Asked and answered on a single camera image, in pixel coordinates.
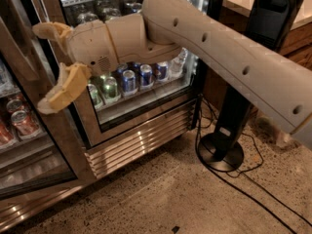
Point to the stainless steel display fridge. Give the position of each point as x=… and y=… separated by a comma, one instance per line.
x=103, y=159

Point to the blue can front right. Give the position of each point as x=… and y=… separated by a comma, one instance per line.
x=162, y=71

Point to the black tower fan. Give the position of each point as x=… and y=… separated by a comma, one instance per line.
x=269, y=23

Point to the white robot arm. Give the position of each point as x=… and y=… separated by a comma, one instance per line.
x=280, y=88

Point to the red soda can rear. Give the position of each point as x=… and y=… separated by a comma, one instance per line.
x=15, y=105

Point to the wooden counter cabinet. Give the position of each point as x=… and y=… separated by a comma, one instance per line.
x=297, y=45

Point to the small clear water bottle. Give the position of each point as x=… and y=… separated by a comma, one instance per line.
x=178, y=62

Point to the red soda can front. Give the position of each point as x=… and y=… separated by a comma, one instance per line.
x=25, y=124

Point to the blue can front middle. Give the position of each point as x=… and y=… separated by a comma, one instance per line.
x=146, y=76

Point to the blue can front left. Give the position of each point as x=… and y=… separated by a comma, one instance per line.
x=129, y=82

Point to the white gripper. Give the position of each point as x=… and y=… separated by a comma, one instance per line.
x=89, y=46

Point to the green can bottom shelf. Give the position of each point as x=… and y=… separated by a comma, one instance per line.
x=110, y=90

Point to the red soda can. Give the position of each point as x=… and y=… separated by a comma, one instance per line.
x=25, y=124
x=15, y=105

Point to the red can at edge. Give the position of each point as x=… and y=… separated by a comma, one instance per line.
x=6, y=136

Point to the blue can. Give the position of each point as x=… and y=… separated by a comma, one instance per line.
x=146, y=76
x=162, y=71
x=129, y=82

